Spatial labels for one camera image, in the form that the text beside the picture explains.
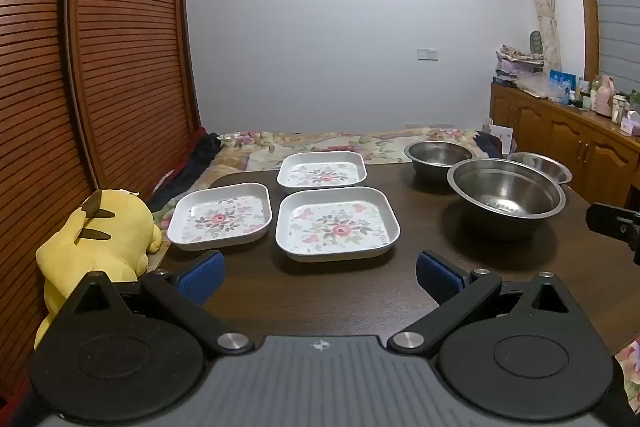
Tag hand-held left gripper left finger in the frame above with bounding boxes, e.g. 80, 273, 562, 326
64, 249, 256, 356

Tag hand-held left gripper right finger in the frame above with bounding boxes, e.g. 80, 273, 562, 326
387, 249, 583, 358

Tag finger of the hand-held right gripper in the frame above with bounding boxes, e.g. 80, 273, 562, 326
586, 203, 640, 265

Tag floral square plate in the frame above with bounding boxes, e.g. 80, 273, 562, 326
276, 152, 368, 194
275, 187, 402, 263
166, 183, 273, 253

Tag large steel bowl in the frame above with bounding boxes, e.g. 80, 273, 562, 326
446, 158, 567, 242

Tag wooden cabinet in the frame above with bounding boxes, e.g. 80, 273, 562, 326
489, 82, 640, 218

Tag yellow plush toy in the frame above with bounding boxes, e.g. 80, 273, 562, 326
34, 188, 163, 350

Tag black and red clothing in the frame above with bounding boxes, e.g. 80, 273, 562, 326
147, 131, 223, 212

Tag pink thermos bottle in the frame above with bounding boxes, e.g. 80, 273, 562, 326
595, 75, 617, 116

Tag white paper bag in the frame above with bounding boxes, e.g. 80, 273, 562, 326
487, 119, 516, 155

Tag blue box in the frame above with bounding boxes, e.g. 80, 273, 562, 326
548, 69, 577, 102

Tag clear plastic bag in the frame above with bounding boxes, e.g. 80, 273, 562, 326
515, 74, 556, 100

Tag wooden louvered wardrobe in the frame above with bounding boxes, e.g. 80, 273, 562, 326
0, 0, 203, 408

